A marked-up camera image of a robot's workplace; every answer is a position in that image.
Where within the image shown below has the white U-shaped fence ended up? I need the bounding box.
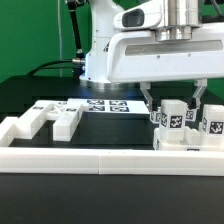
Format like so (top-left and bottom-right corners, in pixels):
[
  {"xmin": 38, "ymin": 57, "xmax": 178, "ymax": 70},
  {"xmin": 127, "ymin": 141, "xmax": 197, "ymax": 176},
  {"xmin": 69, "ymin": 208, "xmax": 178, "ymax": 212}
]
[{"xmin": 0, "ymin": 117, "xmax": 224, "ymax": 176}]

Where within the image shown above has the black cable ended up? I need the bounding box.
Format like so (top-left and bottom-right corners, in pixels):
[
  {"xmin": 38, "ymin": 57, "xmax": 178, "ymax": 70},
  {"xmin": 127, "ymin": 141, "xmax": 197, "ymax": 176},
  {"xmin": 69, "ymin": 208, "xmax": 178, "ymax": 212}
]
[{"xmin": 27, "ymin": 59, "xmax": 75, "ymax": 77}]

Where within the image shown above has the white marker base plate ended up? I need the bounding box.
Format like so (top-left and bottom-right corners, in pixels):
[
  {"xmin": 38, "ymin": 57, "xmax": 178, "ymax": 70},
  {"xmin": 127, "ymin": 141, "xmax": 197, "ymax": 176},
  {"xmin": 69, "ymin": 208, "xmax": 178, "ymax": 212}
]
[{"xmin": 68, "ymin": 98, "xmax": 149, "ymax": 114}]

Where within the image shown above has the white chair back frame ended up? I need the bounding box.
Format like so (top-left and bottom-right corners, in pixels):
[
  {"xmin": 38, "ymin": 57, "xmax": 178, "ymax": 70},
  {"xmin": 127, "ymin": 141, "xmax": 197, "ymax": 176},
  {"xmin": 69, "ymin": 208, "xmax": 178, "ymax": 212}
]
[{"xmin": 15, "ymin": 100, "xmax": 85, "ymax": 142}]

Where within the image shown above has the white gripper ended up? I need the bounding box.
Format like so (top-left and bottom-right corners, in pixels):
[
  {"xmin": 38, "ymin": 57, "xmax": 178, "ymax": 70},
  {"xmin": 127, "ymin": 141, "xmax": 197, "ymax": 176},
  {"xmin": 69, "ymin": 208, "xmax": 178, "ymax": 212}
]
[{"xmin": 107, "ymin": 0, "xmax": 224, "ymax": 111}]

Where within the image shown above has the white chair seat part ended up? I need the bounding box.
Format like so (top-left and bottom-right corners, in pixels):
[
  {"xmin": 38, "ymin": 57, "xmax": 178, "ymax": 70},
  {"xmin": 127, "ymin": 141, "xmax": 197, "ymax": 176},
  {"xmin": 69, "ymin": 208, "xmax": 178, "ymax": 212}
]
[{"xmin": 153, "ymin": 127, "xmax": 224, "ymax": 152}]

